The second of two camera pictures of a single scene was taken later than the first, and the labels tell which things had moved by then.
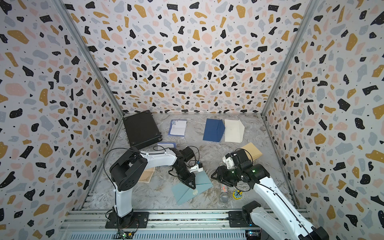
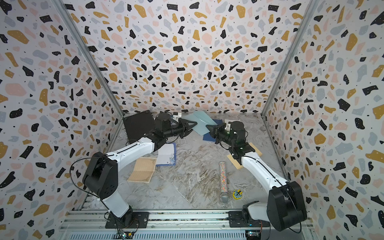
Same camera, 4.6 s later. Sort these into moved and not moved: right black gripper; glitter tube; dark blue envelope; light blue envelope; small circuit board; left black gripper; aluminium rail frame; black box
Moved: light blue envelope; left black gripper; right black gripper
Not moved: black box; small circuit board; glitter tube; dark blue envelope; aluminium rail frame
